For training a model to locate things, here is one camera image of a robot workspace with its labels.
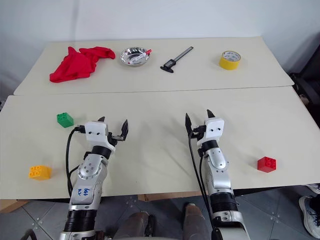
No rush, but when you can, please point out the black digital caliper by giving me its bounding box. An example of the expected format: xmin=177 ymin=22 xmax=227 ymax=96
xmin=159 ymin=46 xmax=195 ymax=74

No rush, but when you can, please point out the red cloth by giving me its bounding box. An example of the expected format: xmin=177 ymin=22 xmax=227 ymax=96
xmin=49 ymin=45 xmax=117 ymax=84

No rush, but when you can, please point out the yellow toy brick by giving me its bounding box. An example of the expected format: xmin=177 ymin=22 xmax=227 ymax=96
xmin=28 ymin=165 xmax=53 ymax=182

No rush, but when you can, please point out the green toy brick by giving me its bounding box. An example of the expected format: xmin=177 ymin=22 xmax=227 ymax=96
xmin=56 ymin=112 xmax=75 ymax=129

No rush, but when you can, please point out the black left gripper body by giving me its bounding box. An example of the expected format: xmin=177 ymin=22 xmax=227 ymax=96
xmin=106 ymin=131 xmax=125 ymax=147

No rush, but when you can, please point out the white sneaker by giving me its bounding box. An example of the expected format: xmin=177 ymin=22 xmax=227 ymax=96
xmin=298 ymin=195 xmax=320 ymax=239

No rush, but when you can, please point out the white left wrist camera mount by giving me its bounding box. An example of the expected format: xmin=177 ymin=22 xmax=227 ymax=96
xmin=84 ymin=120 xmax=116 ymax=152

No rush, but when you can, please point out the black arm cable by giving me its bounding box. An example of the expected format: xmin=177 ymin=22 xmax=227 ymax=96
xmin=187 ymin=129 xmax=219 ymax=240
xmin=65 ymin=124 xmax=87 ymax=194

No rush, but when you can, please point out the shiny metal bowl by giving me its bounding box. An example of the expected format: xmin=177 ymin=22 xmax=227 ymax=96
xmin=119 ymin=47 xmax=153 ymax=69

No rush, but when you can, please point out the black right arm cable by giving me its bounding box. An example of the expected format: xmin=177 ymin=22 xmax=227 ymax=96
xmin=187 ymin=129 xmax=219 ymax=240

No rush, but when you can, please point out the black chair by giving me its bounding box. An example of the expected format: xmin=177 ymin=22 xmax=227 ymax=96
xmin=289 ymin=31 xmax=320 ymax=121

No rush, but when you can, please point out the brown cardboard piece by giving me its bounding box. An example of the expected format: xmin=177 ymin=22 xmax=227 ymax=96
xmin=137 ymin=191 xmax=201 ymax=203

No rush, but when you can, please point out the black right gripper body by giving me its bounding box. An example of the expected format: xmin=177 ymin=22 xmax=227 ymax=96
xmin=192 ymin=124 xmax=207 ymax=141

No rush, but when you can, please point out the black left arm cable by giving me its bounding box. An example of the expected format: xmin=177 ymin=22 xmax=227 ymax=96
xmin=65 ymin=124 xmax=87 ymax=194

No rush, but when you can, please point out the white marker with red cap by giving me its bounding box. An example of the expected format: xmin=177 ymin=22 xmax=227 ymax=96
xmin=127 ymin=49 xmax=153 ymax=65

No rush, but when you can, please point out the yellow tape roll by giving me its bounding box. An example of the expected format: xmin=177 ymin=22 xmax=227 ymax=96
xmin=218 ymin=50 xmax=242 ymax=71

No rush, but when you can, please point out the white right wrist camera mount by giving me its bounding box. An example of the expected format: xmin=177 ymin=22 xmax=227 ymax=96
xmin=196 ymin=117 xmax=225 ymax=147

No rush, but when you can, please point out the red toy brick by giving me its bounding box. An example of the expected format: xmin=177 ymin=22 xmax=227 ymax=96
xmin=257 ymin=156 xmax=278 ymax=174

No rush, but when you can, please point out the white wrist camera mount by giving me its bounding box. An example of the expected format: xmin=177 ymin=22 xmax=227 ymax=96
xmin=196 ymin=117 xmax=225 ymax=147
xmin=84 ymin=120 xmax=116 ymax=152

